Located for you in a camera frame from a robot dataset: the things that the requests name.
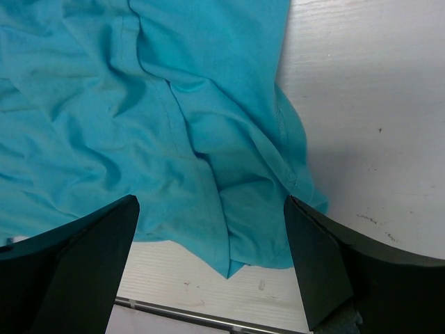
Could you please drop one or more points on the blue t-shirt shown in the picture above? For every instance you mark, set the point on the blue t-shirt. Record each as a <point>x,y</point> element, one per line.
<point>175,102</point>

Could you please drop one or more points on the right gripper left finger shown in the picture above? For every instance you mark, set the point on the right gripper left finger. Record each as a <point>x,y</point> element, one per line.
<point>65,280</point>

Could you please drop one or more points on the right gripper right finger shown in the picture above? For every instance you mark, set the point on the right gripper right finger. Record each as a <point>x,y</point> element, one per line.
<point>351,283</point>

